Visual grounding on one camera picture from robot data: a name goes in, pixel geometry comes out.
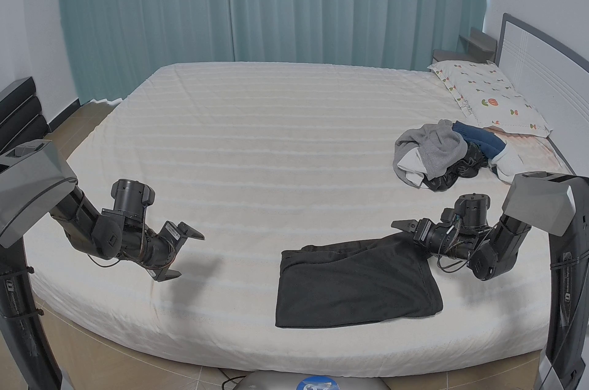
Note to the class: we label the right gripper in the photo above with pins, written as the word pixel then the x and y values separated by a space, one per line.
pixel 437 238

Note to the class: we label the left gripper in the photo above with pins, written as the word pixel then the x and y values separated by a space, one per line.
pixel 161 250

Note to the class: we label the black T-shirt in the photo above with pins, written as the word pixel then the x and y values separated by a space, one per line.
pixel 359 287

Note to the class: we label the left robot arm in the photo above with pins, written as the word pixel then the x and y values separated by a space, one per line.
pixel 92 231

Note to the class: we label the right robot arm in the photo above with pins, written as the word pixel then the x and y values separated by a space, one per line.
pixel 506 236

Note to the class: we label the pile of clothes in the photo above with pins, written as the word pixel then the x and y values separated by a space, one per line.
pixel 437 153

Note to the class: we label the bed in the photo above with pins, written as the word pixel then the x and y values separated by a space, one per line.
pixel 276 139

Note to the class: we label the white printed pillow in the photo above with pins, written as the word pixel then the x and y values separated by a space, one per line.
pixel 492 98

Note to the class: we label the grey bedside table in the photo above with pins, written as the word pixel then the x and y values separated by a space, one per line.
pixel 476 43

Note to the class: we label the black chest of drawers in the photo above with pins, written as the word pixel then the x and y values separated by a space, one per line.
pixel 20 116

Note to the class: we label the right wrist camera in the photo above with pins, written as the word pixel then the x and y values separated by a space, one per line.
pixel 448 215

